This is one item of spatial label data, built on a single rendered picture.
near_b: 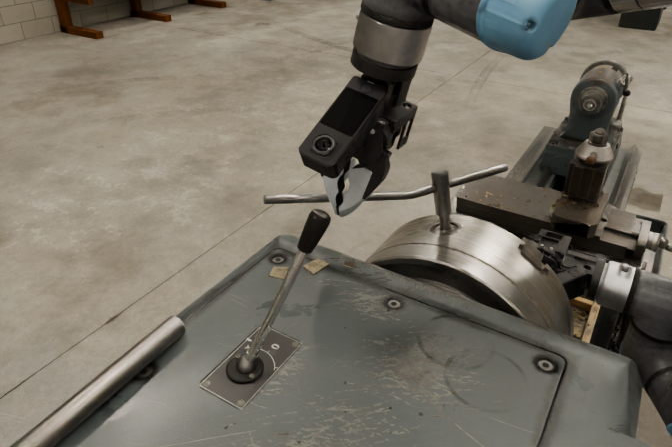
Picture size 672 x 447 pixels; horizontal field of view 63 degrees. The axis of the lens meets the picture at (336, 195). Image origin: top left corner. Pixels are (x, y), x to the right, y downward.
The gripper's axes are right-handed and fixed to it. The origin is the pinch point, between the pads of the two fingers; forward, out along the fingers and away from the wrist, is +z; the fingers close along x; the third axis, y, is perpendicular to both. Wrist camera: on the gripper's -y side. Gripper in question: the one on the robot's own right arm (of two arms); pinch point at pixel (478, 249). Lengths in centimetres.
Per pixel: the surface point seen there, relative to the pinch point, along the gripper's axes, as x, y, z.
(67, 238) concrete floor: -108, 48, 228
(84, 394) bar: 20, -66, 14
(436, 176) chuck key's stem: 23.5, -20.5, 1.6
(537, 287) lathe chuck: 11.8, -20.9, -13.6
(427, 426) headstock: 17, -52, -11
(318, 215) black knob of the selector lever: 32, -48, 2
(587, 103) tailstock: 1, 87, -3
